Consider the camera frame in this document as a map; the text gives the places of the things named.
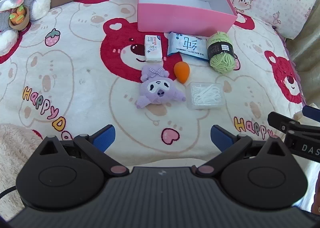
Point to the beige fluffy cloth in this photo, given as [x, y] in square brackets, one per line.
[15, 148]

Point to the gold bed sheet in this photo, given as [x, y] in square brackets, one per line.
[310, 67]

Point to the green yarn ball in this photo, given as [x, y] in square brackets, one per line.
[221, 62]

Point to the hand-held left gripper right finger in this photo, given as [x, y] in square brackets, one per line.
[221, 136]

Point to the bear printed blanket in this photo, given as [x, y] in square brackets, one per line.
[82, 72]

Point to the pink cardboard box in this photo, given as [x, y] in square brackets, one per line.
[175, 20]

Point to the clear floss pick box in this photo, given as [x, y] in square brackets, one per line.
[205, 95]

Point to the small white tissue pack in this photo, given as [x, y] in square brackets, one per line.
[153, 47]

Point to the blue white wet wipes pack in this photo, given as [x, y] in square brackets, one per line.
[185, 45]

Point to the orange makeup sponge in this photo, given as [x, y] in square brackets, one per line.
[181, 70]

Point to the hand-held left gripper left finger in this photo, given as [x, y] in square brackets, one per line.
[105, 136]

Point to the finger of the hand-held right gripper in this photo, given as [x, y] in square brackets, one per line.
[282, 124]
[312, 113]

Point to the purple plush toy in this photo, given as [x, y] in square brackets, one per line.
[157, 90]

